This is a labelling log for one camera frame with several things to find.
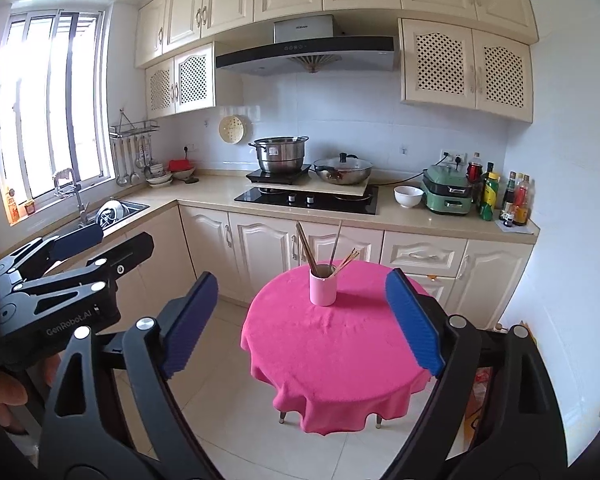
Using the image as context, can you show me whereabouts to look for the pink ceramic utensil cup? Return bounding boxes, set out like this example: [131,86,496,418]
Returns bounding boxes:
[309,264,338,307]

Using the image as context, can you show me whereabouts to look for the curved wooden chopstick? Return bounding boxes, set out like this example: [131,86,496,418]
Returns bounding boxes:
[332,248,361,278]

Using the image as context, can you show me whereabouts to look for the light wooden chopstick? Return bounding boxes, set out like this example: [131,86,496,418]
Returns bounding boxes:
[328,220,342,266]

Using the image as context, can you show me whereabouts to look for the cream lower kitchen cabinets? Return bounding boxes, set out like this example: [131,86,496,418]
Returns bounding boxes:
[44,201,537,456]

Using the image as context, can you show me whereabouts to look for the cream kitchen cabinets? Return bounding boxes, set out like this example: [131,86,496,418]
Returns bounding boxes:
[135,0,539,122]
[44,201,537,456]

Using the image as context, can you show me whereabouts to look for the cream upper kitchen cabinets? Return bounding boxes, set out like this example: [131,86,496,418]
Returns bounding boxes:
[135,0,539,122]

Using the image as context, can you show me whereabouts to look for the person's left hand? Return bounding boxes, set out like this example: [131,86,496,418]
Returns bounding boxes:
[0,353,62,434]

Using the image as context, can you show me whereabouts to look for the steel sink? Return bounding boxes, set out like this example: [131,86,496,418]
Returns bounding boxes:
[50,200,148,236]

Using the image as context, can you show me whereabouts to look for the chrome faucet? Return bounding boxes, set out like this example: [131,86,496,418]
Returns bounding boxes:
[53,167,88,226]

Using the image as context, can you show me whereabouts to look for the stacked bowls on counter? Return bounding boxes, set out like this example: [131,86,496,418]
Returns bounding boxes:
[145,162,173,188]

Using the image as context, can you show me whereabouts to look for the red container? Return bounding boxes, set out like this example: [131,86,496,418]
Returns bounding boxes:
[168,159,195,181]

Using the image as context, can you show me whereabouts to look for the window with bars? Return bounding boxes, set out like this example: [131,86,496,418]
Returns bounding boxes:
[0,10,111,210]

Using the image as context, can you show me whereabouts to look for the pink round tablecloth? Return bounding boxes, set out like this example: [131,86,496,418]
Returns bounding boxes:
[240,260,431,436]

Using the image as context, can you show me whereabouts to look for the small round table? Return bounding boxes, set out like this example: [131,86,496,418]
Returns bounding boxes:
[277,408,385,430]

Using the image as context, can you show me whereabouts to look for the black induction cooker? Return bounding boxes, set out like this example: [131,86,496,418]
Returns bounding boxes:
[246,164,310,185]

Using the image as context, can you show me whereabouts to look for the round bamboo trivet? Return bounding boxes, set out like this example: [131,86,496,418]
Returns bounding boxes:
[219,115,246,145]

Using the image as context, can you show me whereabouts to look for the dark soy sauce bottle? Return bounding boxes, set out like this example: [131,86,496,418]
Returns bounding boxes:
[500,171,517,226]

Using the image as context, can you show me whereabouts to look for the steel stock pot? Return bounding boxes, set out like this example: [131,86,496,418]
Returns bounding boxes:
[249,136,309,174]

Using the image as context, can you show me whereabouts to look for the orange sauce bottle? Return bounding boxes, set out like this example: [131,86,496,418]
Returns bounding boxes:
[513,174,530,226]

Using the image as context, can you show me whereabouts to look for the wooden board under wok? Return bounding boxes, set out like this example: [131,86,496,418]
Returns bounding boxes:
[253,172,370,196]

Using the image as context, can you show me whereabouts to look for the green electric cooker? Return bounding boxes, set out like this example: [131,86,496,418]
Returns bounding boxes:
[422,165,471,216]

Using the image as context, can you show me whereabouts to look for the green oil bottle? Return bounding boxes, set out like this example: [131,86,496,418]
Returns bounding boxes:
[480,162,500,221]

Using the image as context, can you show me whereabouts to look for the white bowl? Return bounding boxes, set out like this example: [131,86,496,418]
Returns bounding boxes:
[393,185,424,208]

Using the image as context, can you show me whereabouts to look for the black gas hob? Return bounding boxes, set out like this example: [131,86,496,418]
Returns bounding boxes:
[234,185,379,214]

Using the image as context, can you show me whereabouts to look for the red cap sauce bottle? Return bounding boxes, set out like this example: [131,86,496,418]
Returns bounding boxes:
[466,152,483,204]

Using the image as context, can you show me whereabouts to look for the wok with glass lid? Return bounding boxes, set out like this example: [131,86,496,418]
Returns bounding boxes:
[312,153,373,185]

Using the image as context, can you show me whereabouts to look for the black range hood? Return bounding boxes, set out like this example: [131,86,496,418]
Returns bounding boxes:
[215,15,396,77]

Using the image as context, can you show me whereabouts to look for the wall utensil rack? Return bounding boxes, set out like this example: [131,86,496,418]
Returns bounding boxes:
[109,108,159,188]

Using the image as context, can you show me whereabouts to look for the wall power socket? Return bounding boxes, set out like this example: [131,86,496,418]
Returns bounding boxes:
[439,150,467,166]

